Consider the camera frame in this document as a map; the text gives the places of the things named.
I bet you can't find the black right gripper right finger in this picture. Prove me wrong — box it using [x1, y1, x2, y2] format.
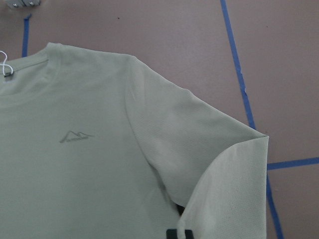
[185, 230, 194, 239]

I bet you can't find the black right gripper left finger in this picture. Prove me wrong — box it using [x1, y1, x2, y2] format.
[166, 229, 185, 239]

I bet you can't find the olive green long-sleeve shirt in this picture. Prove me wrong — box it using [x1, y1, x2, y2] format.
[0, 43, 269, 239]

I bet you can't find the white red price tag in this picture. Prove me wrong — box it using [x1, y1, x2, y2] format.
[0, 50, 13, 77]

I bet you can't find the grey aluminium camera post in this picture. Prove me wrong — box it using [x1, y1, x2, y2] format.
[4, 0, 41, 8]

